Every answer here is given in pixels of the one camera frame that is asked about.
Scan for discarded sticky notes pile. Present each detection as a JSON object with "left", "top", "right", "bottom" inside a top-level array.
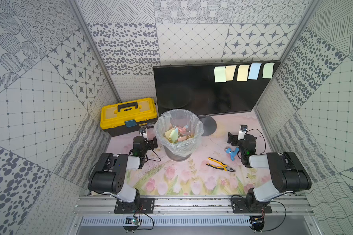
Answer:
[{"left": 164, "top": 124, "right": 194, "bottom": 144}]

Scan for green sticky note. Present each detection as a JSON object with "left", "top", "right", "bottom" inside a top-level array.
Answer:
[
  {"left": 214, "top": 66, "right": 226, "bottom": 83},
  {"left": 262, "top": 62, "right": 275, "bottom": 79}
]

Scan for light blue sticky note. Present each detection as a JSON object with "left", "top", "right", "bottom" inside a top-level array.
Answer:
[{"left": 248, "top": 63, "right": 261, "bottom": 80}]

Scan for pale yellow sticky note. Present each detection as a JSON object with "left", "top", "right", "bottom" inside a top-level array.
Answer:
[{"left": 225, "top": 65, "right": 236, "bottom": 81}]

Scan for mesh waste bin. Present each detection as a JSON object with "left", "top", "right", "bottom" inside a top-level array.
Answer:
[{"left": 163, "top": 141, "right": 195, "bottom": 162}]

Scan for yellow black toolbox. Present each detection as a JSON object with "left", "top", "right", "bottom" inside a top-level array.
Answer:
[{"left": 100, "top": 98, "right": 158, "bottom": 137}]

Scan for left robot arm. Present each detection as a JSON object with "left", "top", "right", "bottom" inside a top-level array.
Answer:
[{"left": 88, "top": 136, "right": 158, "bottom": 209}]

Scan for blue plastic clamp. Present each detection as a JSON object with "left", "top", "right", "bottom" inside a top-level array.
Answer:
[{"left": 225, "top": 147, "right": 239, "bottom": 161}]

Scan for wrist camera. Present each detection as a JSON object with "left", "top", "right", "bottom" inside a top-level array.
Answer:
[
  {"left": 238, "top": 124, "right": 248, "bottom": 140},
  {"left": 139, "top": 127, "right": 148, "bottom": 140}
]

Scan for black computer monitor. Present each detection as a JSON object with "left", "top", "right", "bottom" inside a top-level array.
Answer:
[{"left": 154, "top": 60, "right": 281, "bottom": 116}]

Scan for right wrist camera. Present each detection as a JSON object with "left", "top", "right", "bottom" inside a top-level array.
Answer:
[{"left": 238, "top": 124, "right": 248, "bottom": 140}]

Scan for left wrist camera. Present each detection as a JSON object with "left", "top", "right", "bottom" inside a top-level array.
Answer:
[{"left": 139, "top": 127, "right": 148, "bottom": 140}]

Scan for pink floral table mat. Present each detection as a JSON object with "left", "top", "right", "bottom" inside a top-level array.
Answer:
[{"left": 125, "top": 111, "right": 271, "bottom": 195}]

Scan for yellow handled pliers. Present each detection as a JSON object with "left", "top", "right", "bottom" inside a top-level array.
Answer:
[{"left": 206, "top": 157, "right": 236, "bottom": 172}]

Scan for aluminium mounting rail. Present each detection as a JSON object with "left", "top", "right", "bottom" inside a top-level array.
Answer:
[{"left": 72, "top": 195, "right": 314, "bottom": 216}]

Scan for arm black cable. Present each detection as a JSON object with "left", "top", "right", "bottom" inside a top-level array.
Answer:
[
  {"left": 230, "top": 128, "right": 287, "bottom": 233},
  {"left": 132, "top": 148, "right": 162, "bottom": 231}
]

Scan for round grey monitor stand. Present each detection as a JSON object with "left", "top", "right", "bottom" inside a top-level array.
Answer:
[{"left": 199, "top": 116, "right": 217, "bottom": 136}]

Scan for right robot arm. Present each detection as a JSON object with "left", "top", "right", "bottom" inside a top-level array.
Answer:
[{"left": 227, "top": 132, "right": 312, "bottom": 208}]

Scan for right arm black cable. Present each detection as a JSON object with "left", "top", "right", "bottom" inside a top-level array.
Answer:
[{"left": 230, "top": 128, "right": 287, "bottom": 233}]

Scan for small green circuit board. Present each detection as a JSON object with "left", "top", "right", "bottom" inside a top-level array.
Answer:
[{"left": 126, "top": 217, "right": 142, "bottom": 227}]

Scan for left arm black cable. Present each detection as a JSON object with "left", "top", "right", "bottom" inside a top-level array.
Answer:
[{"left": 132, "top": 148, "right": 162, "bottom": 231}]

